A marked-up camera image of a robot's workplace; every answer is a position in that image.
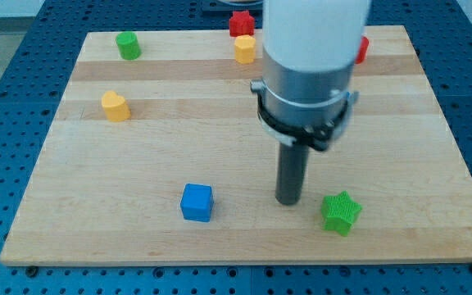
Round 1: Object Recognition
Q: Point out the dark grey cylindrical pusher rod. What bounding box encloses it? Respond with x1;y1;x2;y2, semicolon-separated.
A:
275;144;309;206

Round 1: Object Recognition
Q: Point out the green star block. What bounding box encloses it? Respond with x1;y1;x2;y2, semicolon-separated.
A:
320;191;362;237

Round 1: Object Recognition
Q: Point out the red block behind arm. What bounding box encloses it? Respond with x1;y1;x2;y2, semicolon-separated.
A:
355;36;370;64

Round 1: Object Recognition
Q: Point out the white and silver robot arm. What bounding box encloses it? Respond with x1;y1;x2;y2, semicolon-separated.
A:
250;0;371;206

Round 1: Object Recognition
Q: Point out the wooden board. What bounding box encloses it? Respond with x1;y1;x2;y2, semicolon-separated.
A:
0;25;472;266

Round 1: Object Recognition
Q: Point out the red star block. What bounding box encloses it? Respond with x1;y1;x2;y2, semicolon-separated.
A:
229;11;255;37

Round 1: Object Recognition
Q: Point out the blue cube block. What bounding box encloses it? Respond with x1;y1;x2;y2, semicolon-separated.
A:
180;184;214;222

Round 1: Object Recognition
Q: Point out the yellow hexagon block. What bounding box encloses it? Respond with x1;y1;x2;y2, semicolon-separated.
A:
234;35;256;64

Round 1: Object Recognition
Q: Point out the yellow heart block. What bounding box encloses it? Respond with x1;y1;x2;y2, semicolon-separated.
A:
101;91;131;122

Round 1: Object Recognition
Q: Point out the green cylinder block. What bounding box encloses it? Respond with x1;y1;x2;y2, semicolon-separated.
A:
116;31;141;61

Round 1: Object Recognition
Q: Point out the black cable clamp ring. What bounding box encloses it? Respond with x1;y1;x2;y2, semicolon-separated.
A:
255;90;360;152

